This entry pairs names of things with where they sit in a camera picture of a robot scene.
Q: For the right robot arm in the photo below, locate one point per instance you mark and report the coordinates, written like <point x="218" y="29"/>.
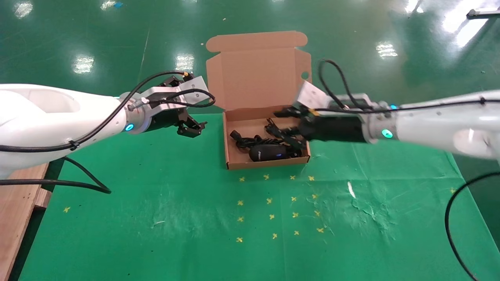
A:
<point x="429" y="125"/>

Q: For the brown cardboard box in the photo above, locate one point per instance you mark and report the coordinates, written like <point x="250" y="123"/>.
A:
<point x="254" y="82"/>

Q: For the white paper scrap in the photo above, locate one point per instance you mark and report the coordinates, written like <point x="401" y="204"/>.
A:
<point x="351" y="190"/>

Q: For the wooden board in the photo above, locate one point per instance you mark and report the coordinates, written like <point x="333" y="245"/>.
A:
<point x="15" y="218"/>

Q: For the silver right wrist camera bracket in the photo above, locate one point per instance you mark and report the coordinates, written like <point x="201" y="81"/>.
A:
<point x="310" y="95"/>

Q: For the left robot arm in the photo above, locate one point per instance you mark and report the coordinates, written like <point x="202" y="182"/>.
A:
<point x="39" y="117"/>

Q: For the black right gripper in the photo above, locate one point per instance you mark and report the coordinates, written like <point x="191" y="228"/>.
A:
<point x="336" y="128"/>

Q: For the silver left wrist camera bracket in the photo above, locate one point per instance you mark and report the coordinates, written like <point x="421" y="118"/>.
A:
<point x="195" y="85"/>

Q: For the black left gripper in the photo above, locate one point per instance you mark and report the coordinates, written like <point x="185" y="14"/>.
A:
<point x="166" y="119"/>

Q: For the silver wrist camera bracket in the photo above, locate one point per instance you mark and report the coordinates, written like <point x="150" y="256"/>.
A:
<point x="310" y="95"/>
<point x="195" y="85"/>

